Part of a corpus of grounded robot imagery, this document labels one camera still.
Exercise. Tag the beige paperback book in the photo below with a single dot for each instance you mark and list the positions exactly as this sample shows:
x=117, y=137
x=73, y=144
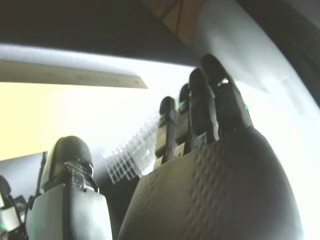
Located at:
x=62, y=75

